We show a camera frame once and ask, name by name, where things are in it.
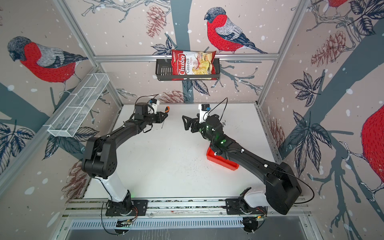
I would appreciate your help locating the orange black screwdriver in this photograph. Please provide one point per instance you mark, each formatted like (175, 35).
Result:
(166, 111)

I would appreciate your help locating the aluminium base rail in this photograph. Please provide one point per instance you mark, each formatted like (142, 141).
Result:
(152, 208)

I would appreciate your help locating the aluminium horizontal bar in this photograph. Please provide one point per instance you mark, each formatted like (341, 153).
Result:
(153, 58)

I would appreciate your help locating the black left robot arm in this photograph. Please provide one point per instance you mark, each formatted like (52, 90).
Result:
(100, 160)

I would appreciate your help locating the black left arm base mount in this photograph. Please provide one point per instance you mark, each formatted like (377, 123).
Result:
(127, 207)

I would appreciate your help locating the black wire basket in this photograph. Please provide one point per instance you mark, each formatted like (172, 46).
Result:
(164, 72)

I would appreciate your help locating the red plastic bin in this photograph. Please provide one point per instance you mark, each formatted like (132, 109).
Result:
(211, 156)

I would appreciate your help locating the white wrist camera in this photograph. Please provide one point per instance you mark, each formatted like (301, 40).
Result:
(203, 114)
(154, 103)

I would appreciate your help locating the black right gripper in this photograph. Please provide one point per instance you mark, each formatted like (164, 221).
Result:
(196, 123)

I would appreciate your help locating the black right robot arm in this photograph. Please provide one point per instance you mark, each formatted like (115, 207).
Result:
(282, 187)

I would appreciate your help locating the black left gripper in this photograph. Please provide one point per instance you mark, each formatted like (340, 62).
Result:
(159, 115)

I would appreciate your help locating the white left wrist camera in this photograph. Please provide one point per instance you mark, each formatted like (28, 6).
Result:
(154, 103)

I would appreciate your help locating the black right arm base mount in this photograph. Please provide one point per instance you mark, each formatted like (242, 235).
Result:
(249, 202)

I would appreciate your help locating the red cassava chips bag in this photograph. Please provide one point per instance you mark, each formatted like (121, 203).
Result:
(187, 63)

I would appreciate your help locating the clear acrylic shelf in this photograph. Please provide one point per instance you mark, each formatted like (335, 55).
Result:
(72, 116)

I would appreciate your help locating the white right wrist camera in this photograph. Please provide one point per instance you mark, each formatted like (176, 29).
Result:
(203, 114)

